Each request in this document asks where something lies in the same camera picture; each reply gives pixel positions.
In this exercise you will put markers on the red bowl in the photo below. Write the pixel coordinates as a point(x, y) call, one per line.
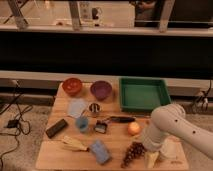
point(72, 86)

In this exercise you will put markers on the orange apple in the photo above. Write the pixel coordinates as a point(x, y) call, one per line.
point(134, 128)

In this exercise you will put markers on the blue plastic cup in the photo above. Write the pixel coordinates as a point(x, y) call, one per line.
point(82, 124)

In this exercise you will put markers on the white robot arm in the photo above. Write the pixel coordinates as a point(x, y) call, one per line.
point(170, 120)

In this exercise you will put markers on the black power adapter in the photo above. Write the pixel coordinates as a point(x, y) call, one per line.
point(12, 123)

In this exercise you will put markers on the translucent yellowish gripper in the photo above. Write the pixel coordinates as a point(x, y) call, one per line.
point(150, 159)

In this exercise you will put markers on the white round lid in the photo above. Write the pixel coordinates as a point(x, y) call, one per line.
point(168, 150)

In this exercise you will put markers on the purple bowl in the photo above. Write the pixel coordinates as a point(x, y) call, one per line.
point(101, 90)

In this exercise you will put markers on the black rectangular block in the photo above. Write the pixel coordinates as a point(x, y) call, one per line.
point(56, 128)

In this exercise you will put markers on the yellow banana bunch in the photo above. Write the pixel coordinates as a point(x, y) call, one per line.
point(73, 144)

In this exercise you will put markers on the small black clip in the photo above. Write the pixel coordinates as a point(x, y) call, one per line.
point(100, 127)

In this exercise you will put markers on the green plastic tray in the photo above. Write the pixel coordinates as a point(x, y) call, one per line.
point(142, 95)

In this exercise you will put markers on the blue sponge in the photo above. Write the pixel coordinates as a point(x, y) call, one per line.
point(100, 151)

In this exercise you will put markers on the black handled knife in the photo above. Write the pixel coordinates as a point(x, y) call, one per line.
point(118, 119)

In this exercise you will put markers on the light blue plate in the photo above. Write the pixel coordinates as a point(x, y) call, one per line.
point(76, 107)

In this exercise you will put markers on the dark grape bunch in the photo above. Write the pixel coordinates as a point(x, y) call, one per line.
point(135, 150)

